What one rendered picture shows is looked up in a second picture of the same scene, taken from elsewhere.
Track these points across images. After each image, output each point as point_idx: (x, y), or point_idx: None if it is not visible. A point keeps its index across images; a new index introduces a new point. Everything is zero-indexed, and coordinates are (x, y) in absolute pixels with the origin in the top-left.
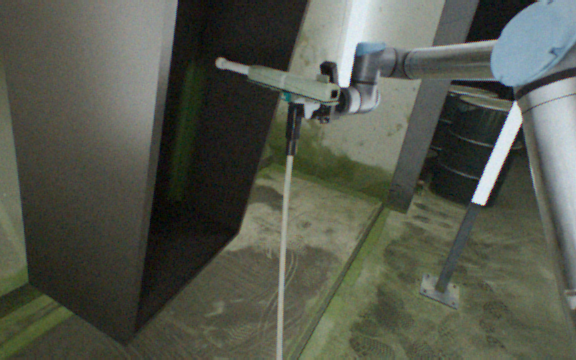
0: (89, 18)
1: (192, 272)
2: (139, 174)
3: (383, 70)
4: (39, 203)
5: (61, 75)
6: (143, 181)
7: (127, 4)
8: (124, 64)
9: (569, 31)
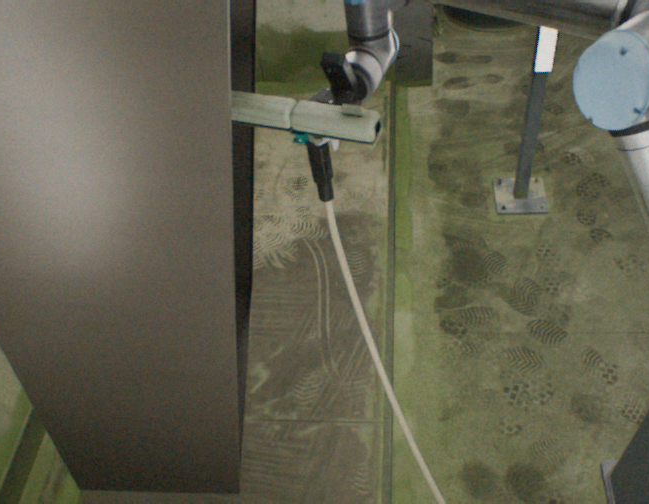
0: (119, 259)
1: (238, 371)
2: (224, 363)
3: (395, 7)
4: (76, 424)
5: (85, 314)
6: (231, 367)
7: (176, 238)
8: (181, 285)
9: (646, 93)
